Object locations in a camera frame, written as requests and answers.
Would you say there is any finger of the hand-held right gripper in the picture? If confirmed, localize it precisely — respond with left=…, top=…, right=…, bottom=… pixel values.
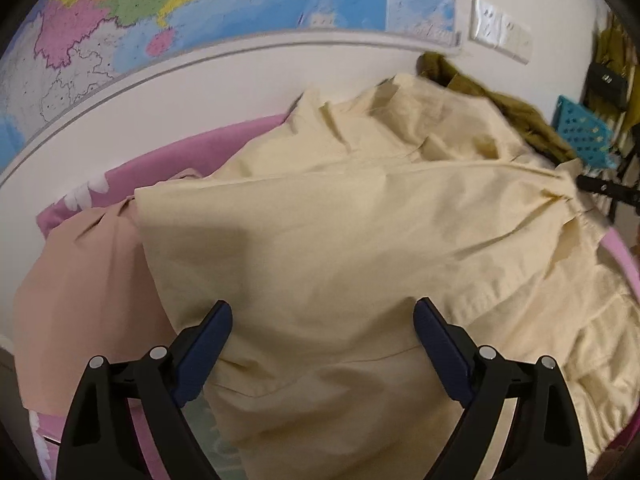
left=576, top=174, right=640, bottom=222

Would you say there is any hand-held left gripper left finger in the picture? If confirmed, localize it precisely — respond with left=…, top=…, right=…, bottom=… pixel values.
left=56, top=300, right=234, bottom=480

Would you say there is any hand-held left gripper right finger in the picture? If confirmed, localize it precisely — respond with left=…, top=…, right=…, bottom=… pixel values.
left=413, top=297, right=589, bottom=480

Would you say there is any cream large shirt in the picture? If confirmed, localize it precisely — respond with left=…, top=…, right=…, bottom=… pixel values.
left=135, top=74, right=640, bottom=480

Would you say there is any turquoise plastic basket rack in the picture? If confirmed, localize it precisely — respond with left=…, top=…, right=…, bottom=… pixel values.
left=552, top=94, right=621, bottom=171

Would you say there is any black handbag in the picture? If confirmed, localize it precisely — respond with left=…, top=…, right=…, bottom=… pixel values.
left=585, top=62, right=630, bottom=110

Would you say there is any olive garment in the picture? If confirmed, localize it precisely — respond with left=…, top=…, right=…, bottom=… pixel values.
left=417, top=51, right=578, bottom=163

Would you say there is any peach garment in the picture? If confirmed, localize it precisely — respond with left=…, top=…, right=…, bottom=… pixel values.
left=12, top=199, right=176, bottom=413

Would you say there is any yellow hanging garment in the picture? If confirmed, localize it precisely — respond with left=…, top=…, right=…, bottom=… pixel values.
left=592, top=10, right=640, bottom=161

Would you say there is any pink flower print blanket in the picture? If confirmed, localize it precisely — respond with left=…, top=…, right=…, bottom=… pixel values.
left=34, top=112, right=640, bottom=480

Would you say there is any white wall switch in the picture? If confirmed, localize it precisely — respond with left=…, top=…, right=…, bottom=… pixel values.
left=515, top=22, right=534, bottom=65

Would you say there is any white wall socket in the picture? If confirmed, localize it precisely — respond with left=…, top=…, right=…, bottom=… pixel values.
left=469, top=0, right=503, bottom=47
left=500, top=12, right=521, bottom=55

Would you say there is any colourful wall map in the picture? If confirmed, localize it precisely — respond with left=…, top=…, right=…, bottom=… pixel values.
left=0, top=0, right=463, bottom=171

